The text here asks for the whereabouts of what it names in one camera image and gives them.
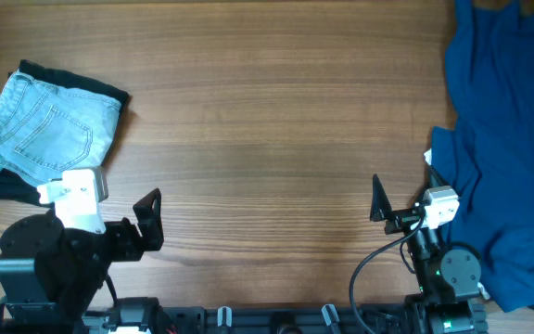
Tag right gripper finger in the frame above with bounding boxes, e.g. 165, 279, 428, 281
428, 166, 448, 188
370, 173, 392, 222

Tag light blue denim shorts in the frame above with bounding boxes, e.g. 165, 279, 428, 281
0, 71, 121, 186

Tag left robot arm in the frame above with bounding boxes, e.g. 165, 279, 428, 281
0, 189, 164, 333

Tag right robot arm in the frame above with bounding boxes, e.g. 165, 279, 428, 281
370, 167, 489, 334

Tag dark blue t-shirt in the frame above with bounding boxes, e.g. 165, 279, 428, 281
431, 0, 534, 312

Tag black folded t-shirt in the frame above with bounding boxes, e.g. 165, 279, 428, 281
0, 59, 129, 205

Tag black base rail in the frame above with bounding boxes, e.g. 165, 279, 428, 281
81, 296, 489, 334

